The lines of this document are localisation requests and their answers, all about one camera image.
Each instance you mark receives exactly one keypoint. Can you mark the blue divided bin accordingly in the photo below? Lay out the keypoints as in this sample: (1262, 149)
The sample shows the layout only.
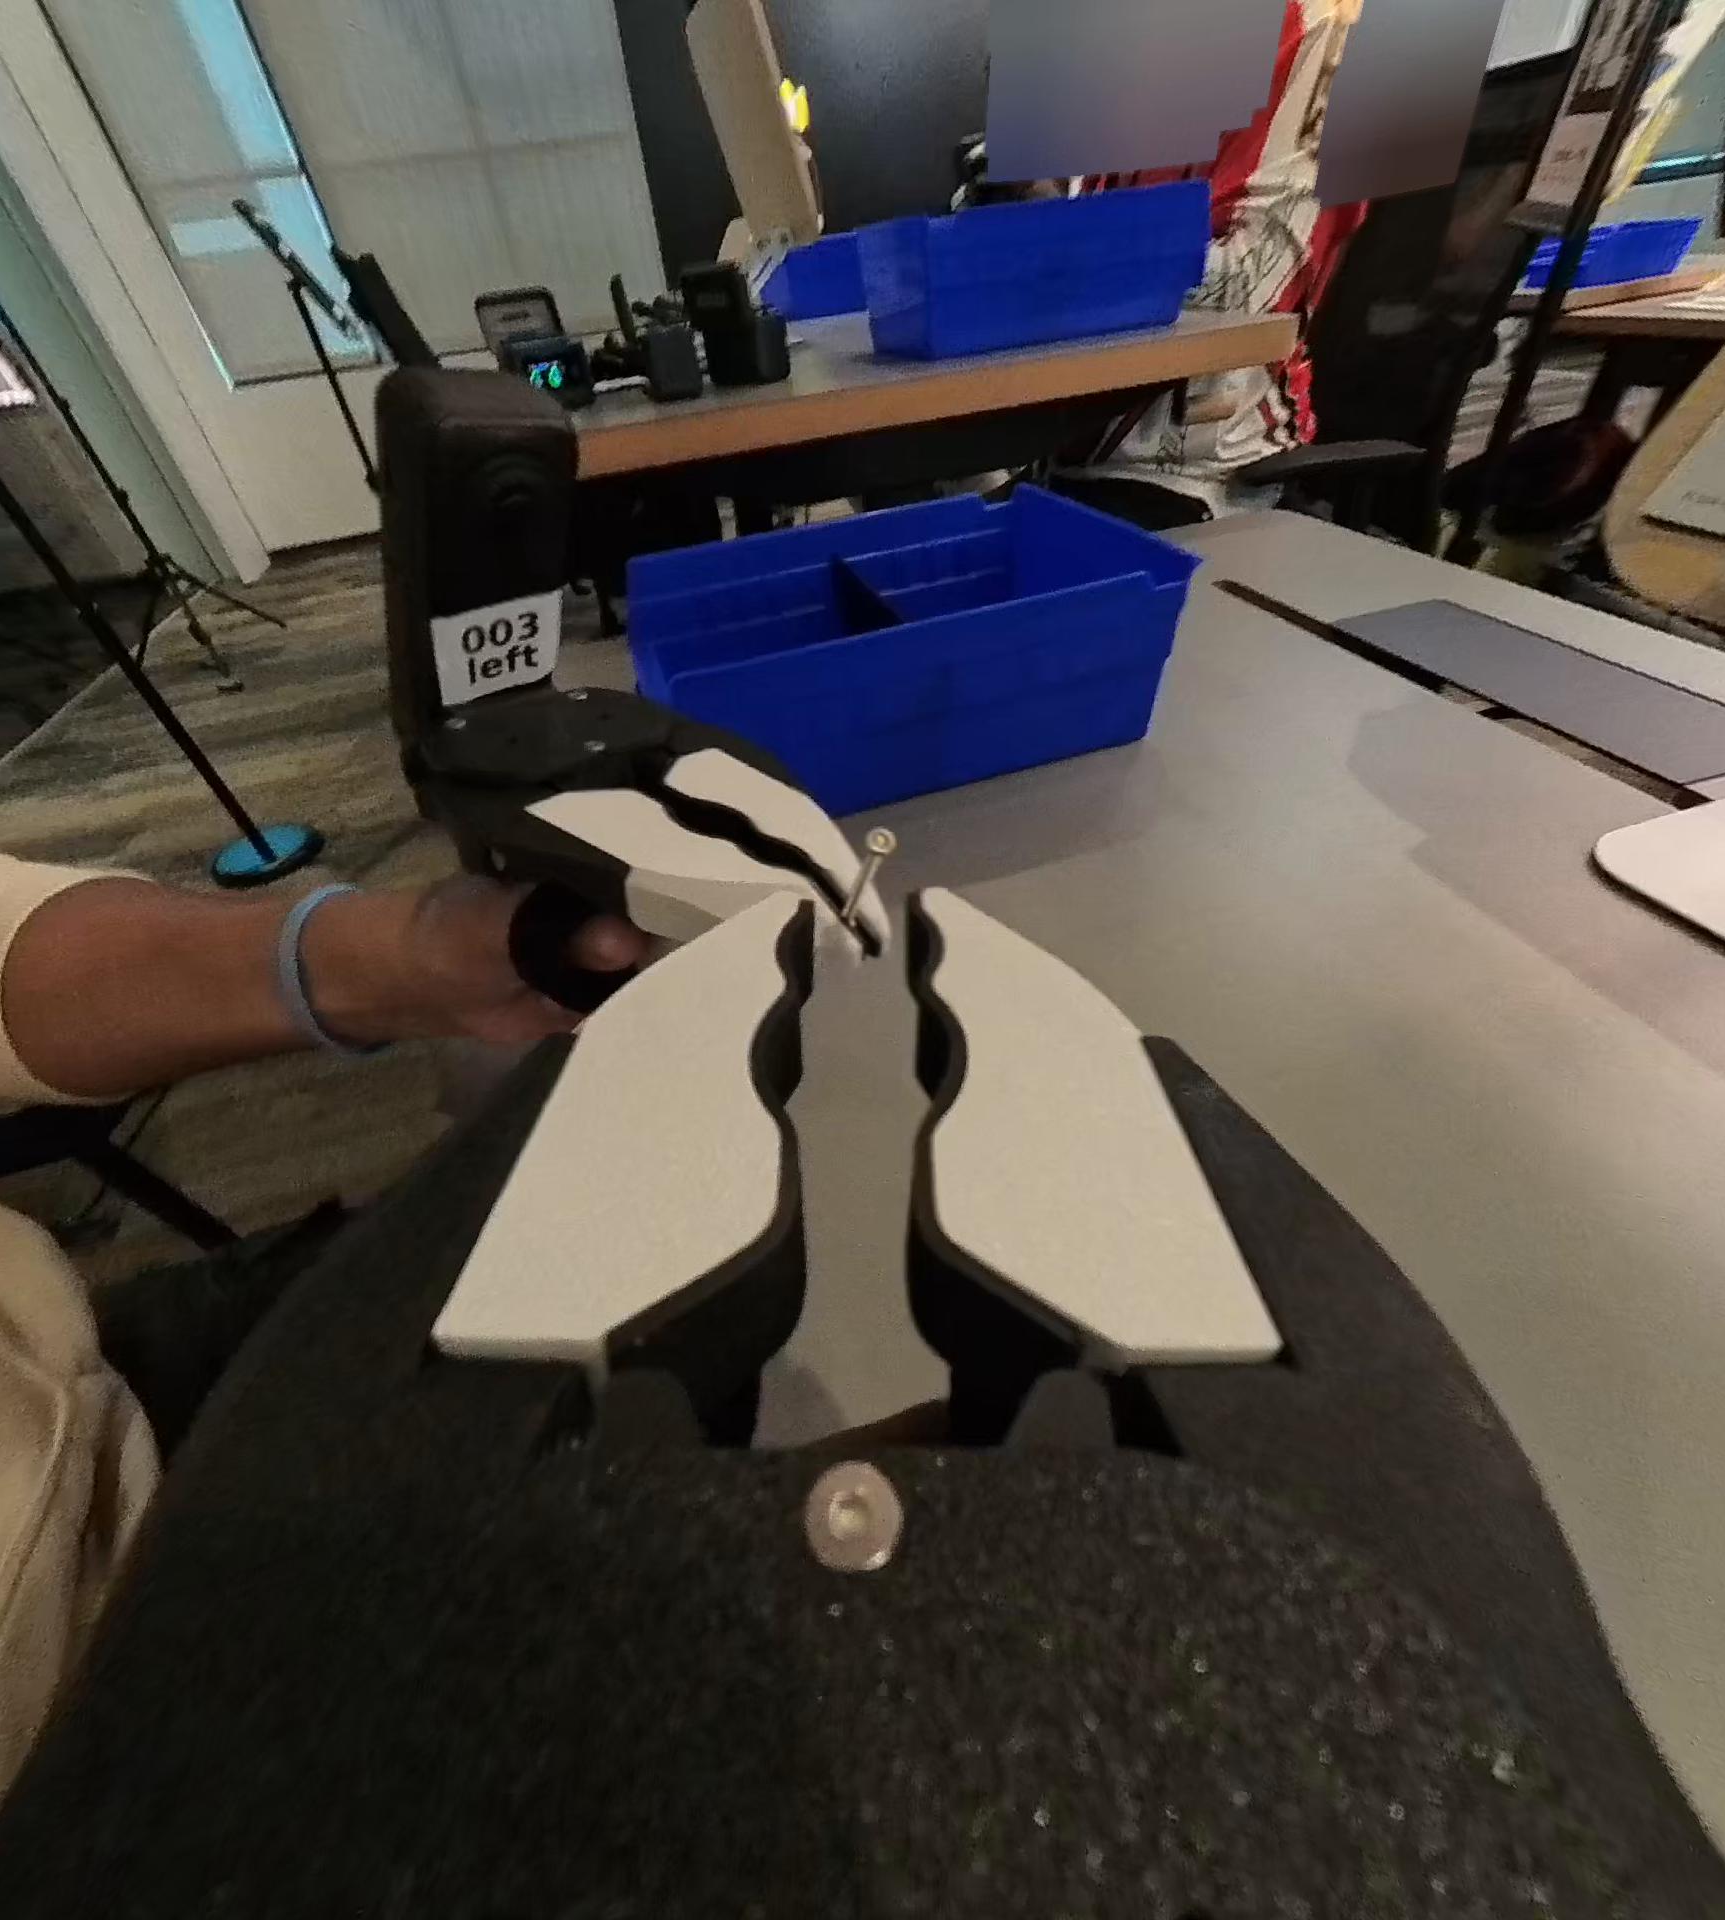
(953, 705)

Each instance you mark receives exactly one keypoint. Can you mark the black gadget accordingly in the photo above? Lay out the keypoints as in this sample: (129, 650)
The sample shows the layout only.
(659, 353)

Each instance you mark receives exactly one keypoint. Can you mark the person's left forearm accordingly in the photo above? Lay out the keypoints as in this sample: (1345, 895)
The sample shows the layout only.
(126, 975)

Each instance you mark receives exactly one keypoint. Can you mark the small blue plastic bin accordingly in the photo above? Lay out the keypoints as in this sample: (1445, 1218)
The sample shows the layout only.
(816, 279)

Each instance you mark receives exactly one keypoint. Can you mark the person's left hand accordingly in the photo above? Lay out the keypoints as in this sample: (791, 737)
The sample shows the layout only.
(456, 968)

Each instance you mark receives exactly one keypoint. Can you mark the wooden-edged table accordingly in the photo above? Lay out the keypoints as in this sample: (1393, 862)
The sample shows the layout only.
(953, 399)

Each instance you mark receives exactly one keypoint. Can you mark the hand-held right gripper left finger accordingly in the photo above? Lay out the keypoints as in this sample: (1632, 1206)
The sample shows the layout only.
(622, 1185)

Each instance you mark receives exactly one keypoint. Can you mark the long steel bolt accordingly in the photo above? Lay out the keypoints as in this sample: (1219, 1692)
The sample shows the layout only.
(869, 878)

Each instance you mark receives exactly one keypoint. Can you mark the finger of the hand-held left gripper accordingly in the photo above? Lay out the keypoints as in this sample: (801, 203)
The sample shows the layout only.
(607, 833)
(765, 795)

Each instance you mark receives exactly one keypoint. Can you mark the large blue plastic bin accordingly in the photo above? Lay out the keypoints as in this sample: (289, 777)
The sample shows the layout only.
(1028, 284)

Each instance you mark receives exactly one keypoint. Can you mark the black office chair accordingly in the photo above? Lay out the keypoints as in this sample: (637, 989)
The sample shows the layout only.
(1402, 330)

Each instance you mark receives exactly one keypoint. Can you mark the shallow blue plastic bin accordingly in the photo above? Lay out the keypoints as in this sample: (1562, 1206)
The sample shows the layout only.
(1612, 254)

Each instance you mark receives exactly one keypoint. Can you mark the small camera with lit screen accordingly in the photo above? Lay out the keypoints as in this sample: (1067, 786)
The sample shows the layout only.
(554, 374)

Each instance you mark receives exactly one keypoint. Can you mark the black charging case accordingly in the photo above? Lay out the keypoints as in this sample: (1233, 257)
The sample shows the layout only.
(517, 322)
(734, 322)

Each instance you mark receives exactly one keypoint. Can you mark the wooden table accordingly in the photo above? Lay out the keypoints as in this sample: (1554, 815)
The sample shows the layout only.
(1671, 314)

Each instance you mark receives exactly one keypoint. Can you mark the black microphone stand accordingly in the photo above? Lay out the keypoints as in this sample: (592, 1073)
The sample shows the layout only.
(289, 265)

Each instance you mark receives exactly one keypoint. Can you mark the black monitor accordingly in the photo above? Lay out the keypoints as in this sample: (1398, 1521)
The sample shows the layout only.
(892, 90)

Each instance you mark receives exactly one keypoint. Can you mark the folded wooden board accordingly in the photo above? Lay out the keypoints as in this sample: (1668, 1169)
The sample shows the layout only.
(749, 121)

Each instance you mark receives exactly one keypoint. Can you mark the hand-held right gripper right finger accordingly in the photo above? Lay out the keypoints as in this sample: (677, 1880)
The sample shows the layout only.
(1087, 1185)

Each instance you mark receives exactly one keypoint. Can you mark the blue wristband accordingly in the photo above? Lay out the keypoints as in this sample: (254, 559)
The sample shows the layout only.
(295, 975)

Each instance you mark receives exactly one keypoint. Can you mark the dark bag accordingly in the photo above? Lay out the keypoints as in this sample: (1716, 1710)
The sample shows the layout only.
(1568, 495)

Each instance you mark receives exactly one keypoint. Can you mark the sign on black pole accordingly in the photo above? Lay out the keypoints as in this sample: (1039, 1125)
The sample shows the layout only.
(1590, 104)

